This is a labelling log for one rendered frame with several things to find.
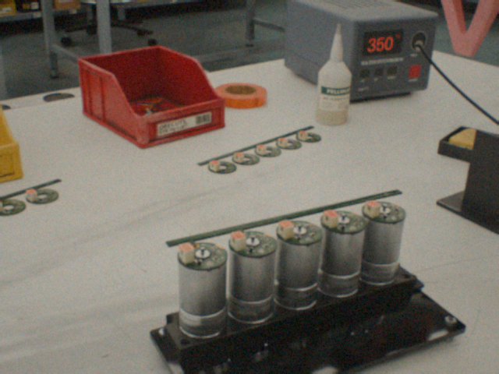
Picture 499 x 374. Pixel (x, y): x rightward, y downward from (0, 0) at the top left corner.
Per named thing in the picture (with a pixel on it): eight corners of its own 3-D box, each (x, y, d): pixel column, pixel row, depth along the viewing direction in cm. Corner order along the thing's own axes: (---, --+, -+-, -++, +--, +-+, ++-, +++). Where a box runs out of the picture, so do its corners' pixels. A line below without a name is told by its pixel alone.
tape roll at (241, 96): (203, 102, 73) (203, 92, 72) (230, 89, 78) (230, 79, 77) (252, 112, 70) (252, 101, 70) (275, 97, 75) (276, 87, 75)
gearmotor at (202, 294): (234, 343, 34) (235, 259, 32) (190, 356, 33) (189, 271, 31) (214, 317, 36) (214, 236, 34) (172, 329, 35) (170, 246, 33)
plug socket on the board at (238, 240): (250, 248, 33) (250, 236, 33) (235, 252, 33) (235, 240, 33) (243, 241, 34) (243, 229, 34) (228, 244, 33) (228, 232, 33)
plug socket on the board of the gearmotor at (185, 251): (199, 260, 32) (199, 248, 32) (183, 264, 32) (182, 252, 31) (192, 252, 33) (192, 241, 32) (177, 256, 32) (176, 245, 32)
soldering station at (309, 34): (429, 96, 77) (441, 13, 73) (346, 107, 73) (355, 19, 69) (356, 63, 90) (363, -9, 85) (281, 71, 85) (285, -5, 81)
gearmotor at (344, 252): (364, 302, 38) (374, 224, 35) (329, 313, 37) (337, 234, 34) (340, 280, 40) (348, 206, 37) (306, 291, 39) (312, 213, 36)
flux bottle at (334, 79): (329, 127, 67) (337, 29, 62) (308, 118, 69) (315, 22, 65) (353, 121, 69) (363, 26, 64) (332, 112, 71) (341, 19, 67)
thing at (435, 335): (384, 277, 42) (387, 262, 42) (465, 342, 37) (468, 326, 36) (149, 347, 36) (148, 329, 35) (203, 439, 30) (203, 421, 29)
